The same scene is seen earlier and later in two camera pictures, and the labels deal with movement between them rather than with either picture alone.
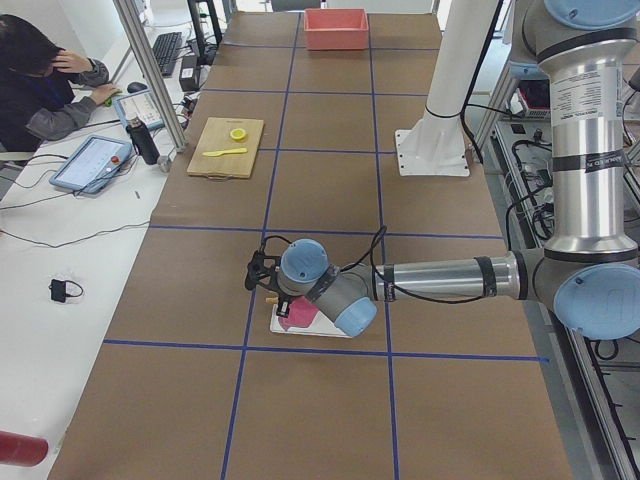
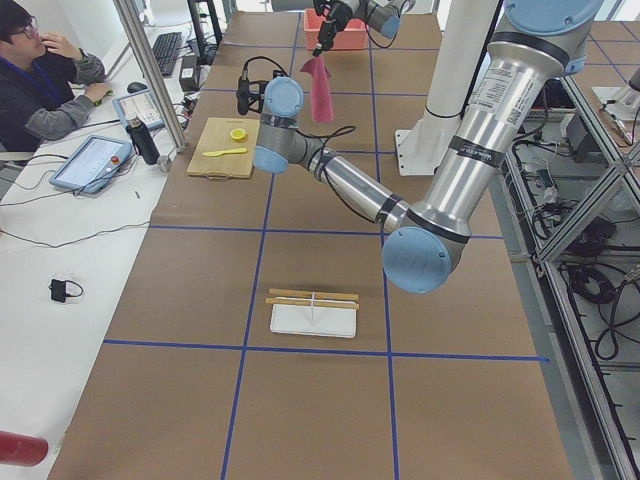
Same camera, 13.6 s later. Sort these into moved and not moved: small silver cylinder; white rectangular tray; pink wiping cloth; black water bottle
Moved: pink wiping cloth
Not moved: black water bottle; white rectangular tray; small silver cylinder
